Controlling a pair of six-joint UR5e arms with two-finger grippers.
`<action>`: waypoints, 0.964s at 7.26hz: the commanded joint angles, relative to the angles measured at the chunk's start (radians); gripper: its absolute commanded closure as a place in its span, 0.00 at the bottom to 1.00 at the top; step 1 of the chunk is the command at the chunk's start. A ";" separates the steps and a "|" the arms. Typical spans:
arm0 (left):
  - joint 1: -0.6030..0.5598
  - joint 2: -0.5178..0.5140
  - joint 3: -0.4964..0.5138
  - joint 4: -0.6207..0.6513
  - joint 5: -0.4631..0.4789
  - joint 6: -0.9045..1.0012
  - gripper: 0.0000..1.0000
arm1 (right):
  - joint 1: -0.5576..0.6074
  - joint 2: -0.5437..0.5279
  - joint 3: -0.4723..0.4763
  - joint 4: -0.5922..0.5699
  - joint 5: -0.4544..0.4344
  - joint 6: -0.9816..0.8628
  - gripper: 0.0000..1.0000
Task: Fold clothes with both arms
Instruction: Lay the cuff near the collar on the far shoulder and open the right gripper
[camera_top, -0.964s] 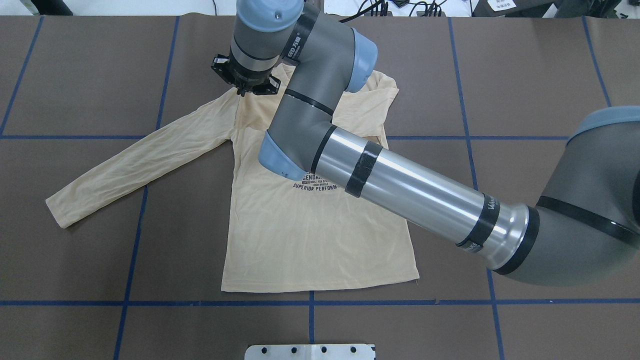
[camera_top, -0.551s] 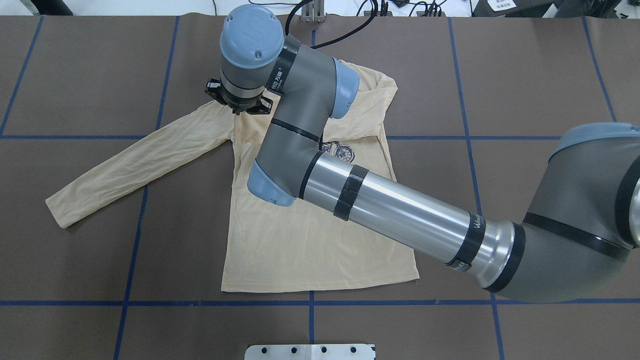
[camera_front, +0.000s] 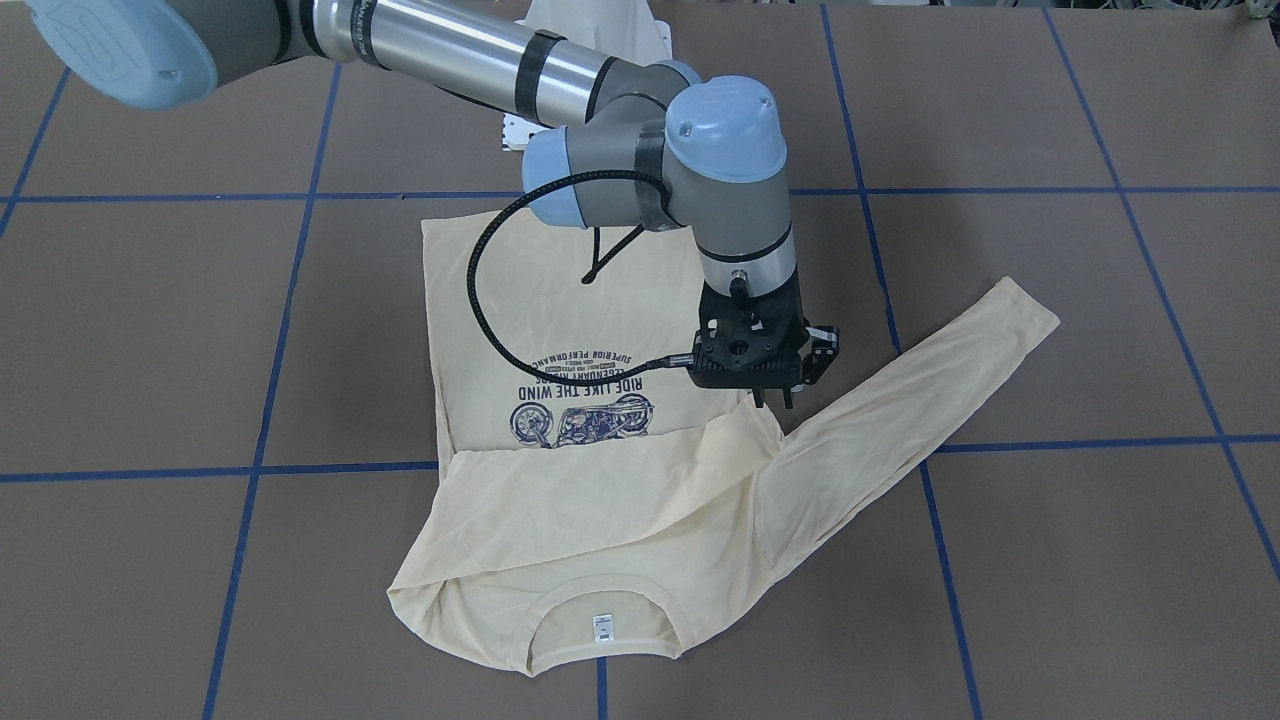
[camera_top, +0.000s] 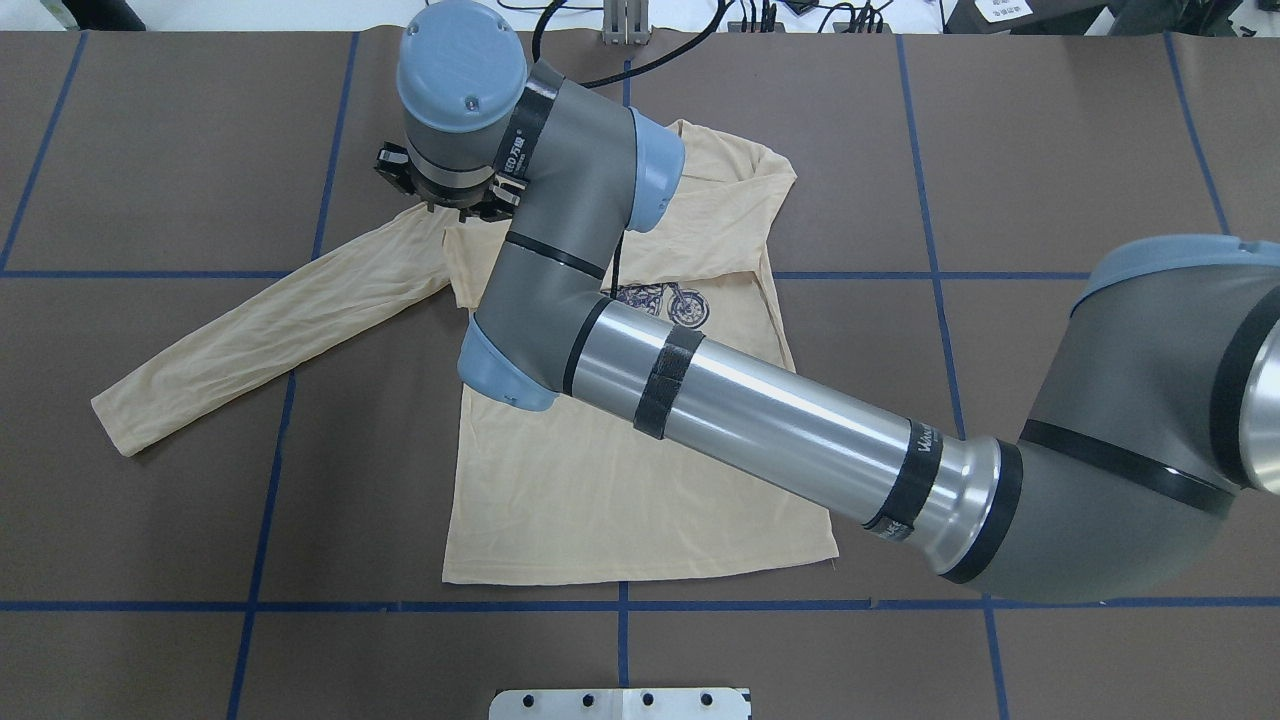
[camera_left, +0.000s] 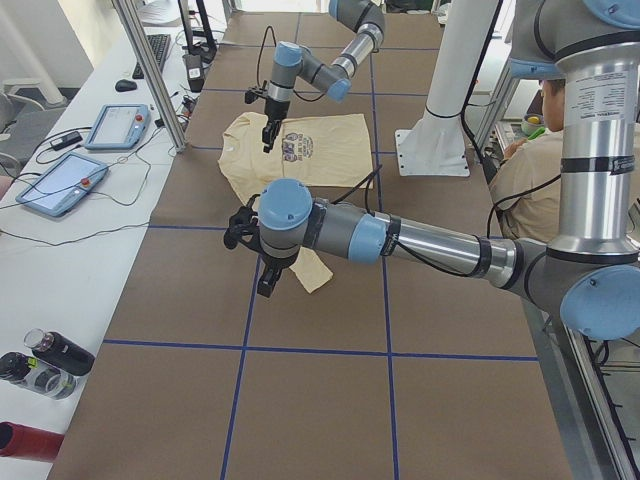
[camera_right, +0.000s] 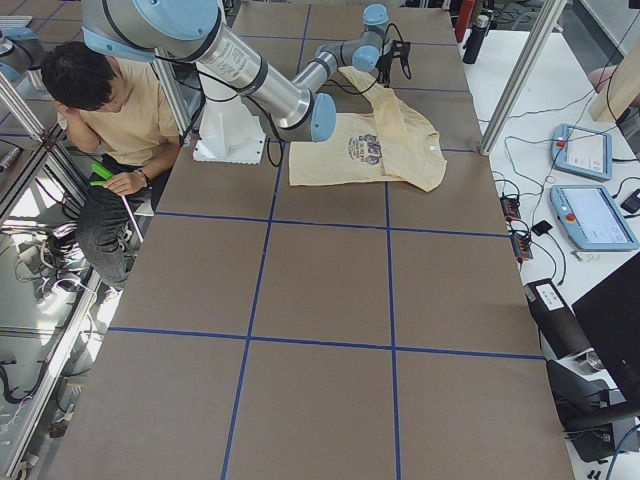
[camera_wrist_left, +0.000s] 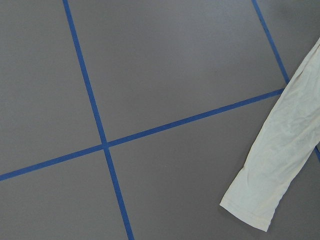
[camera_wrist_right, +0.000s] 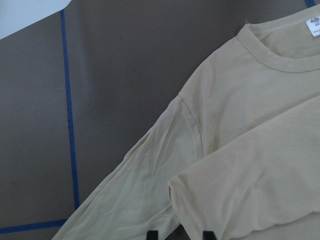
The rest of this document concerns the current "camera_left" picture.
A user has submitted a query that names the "blue teach pendant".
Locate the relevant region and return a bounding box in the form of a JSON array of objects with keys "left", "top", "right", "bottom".
[
  {"left": 15, "top": 152, "right": 109, "bottom": 218},
  {"left": 84, "top": 104, "right": 150, "bottom": 151}
]

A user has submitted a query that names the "black keyboard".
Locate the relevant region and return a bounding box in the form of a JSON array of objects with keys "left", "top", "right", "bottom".
[{"left": 132, "top": 33, "right": 171, "bottom": 80}]

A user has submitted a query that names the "aluminium frame post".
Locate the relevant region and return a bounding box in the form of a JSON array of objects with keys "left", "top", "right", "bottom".
[{"left": 112, "top": 0, "right": 186, "bottom": 153}]

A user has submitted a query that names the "black drink bottle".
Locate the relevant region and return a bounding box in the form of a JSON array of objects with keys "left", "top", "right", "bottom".
[{"left": 23, "top": 328, "right": 95, "bottom": 377}]

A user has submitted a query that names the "red cylinder bottle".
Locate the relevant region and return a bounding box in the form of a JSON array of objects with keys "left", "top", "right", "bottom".
[{"left": 1, "top": 421, "right": 65, "bottom": 463}]

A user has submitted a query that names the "cream long-sleeve graphic shirt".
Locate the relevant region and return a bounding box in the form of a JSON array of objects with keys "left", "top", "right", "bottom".
[{"left": 217, "top": 112, "right": 374, "bottom": 295}]

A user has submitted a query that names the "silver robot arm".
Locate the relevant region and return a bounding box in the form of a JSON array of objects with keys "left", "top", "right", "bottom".
[
  {"left": 255, "top": 1, "right": 385, "bottom": 153},
  {"left": 251, "top": 1, "right": 639, "bottom": 340}
]

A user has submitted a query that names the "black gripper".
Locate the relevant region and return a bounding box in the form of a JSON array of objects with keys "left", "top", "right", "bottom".
[
  {"left": 262, "top": 97, "right": 290, "bottom": 153},
  {"left": 257, "top": 251, "right": 298, "bottom": 298}
]

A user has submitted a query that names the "lower blue teach pendant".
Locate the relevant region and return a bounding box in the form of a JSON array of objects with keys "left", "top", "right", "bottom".
[{"left": 15, "top": 152, "right": 109, "bottom": 218}]

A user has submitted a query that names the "upper blue teach pendant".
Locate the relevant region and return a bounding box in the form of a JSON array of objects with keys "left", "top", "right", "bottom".
[{"left": 84, "top": 104, "right": 150, "bottom": 151}]

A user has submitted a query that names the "white central mounting column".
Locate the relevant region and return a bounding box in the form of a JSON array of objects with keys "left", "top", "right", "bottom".
[{"left": 395, "top": 0, "right": 501, "bottom": 177}]

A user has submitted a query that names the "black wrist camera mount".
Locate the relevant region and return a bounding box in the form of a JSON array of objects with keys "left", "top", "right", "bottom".
[
  {"left": 223, "top": 206, "right": 261, "bottom": 253},
  {"left": 244, "top": 86, "right": 267, "bottom": 104}
]

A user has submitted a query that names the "seated person in beige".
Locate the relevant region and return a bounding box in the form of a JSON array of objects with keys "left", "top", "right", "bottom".
[{"left": 489, "top": 79, "right": 565, "bottom": 243}]

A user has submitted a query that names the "black computer mouse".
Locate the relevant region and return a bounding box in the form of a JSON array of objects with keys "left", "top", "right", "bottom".
[{"left": 114, "top": 79, "right": 138, "bottom": 93}]

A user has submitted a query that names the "clear drink bottle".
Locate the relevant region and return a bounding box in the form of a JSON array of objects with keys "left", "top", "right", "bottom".
[{"left": 1, "top": 352, "right": 76, "bottom": 400}]

